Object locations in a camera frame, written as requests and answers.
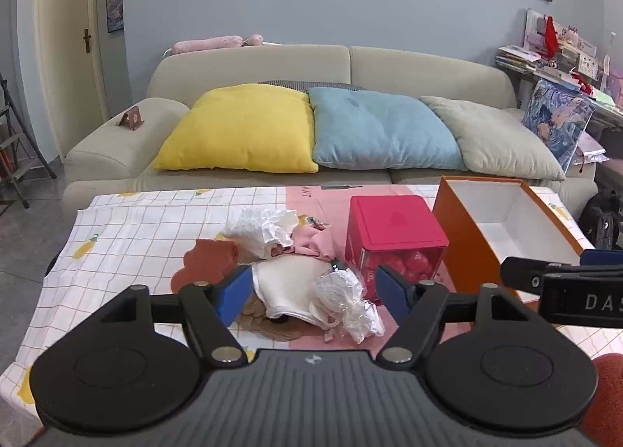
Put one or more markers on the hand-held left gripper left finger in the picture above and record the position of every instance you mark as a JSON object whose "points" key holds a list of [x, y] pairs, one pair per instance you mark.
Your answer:
{"points": [[234, 292]]}

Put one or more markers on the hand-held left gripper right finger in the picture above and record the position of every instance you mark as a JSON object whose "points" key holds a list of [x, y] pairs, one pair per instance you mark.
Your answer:
{"points": [[393, 292]]}

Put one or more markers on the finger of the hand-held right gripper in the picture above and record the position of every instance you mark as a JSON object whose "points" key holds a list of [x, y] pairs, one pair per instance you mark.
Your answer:
{"points": [[603, 257], [523, 273]]}

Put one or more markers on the orange cardboard box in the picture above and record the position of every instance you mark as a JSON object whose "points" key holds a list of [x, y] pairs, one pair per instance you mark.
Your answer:
{"points": [[452, 218]]}

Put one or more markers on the pink cloth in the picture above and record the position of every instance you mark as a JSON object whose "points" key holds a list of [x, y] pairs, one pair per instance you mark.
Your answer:
{"points": [[311, 243]]}

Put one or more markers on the tan knitted cloth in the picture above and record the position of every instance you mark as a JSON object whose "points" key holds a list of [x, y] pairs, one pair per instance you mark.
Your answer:
{"points": [[253, 314]]}

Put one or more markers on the black backpack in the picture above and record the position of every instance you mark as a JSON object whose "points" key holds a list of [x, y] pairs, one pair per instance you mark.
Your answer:
{"points": [[603, 223]]}

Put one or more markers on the brown-red cloth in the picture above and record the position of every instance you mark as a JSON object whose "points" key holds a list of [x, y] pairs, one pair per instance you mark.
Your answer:
{"points": [[204, 263]]}

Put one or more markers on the clear plastic bag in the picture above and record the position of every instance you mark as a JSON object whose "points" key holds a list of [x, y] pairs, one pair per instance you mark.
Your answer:
{"points": [[350, 306]]}

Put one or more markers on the white smooth cloth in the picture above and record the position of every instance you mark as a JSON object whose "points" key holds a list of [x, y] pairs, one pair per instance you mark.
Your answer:
{"points": [[287, 287]]}

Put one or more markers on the white crinkled cloth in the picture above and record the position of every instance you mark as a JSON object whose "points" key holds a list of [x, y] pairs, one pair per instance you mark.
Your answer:
{"points": [[258, 233]]}

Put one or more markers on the red lidded box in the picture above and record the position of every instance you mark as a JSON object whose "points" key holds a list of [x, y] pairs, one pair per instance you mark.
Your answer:
{"points": [[389, 223]]}

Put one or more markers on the red fuzzy round object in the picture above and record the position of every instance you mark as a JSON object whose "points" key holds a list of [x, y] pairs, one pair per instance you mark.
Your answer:
{"points": [[608, 393]]}

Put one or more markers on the checked fruit print tablecloth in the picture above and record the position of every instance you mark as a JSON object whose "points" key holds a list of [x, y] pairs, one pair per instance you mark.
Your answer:
{"points": [[136, 242]]}

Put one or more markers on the clear bag with pink contents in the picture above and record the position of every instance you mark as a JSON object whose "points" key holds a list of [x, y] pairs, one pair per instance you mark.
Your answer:
{"points": [[591, 147]]}

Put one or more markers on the grey-beige pillow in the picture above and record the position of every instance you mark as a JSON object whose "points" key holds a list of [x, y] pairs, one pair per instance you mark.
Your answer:
{"points": [[496, 140]]}

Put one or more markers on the blue printed figure cushion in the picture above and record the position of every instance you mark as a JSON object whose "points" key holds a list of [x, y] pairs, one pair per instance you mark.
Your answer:
{"points": [[555, 121]]}

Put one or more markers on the yellow pillow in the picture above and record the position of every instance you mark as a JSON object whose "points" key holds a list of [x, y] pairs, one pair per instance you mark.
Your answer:
{"points": [[243, 130]]}

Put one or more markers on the light blue pillow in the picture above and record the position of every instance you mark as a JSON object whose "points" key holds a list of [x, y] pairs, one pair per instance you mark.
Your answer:
{"points": [[379, 130]]}

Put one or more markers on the brown phone stand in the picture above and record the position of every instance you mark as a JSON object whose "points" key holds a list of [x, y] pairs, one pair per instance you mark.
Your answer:
{"points": [[131, 118]]}

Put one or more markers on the stack of books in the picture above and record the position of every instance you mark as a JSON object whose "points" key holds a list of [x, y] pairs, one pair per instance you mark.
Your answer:
{"points": [[518, 60]]}

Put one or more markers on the cluttered side shelf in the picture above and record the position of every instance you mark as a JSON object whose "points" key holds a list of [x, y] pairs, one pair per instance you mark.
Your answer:
{"points": [[574, 45]]}

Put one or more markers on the dark patterned cushion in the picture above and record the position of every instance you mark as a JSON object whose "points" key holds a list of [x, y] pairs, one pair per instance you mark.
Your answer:
{"points": [[311, 85]]}

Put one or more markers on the red hanging ornament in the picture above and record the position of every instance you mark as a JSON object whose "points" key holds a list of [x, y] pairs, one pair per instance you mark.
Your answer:
{"points": [[550, 35]]}

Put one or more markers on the beige fabric sofa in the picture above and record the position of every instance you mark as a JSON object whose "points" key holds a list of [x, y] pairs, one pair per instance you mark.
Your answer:
{"points": [[253, 65]]}

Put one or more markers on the pink bolster cushion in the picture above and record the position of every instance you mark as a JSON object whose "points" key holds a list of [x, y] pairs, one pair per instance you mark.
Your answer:
{"points": [[209, 44]]}

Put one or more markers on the grey step ladder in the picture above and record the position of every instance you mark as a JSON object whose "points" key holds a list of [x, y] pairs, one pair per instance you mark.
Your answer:
{"points": [[19, 145]]}

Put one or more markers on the cream door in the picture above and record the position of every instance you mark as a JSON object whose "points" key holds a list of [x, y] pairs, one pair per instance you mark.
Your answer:
{"points": [[63, 62]]}

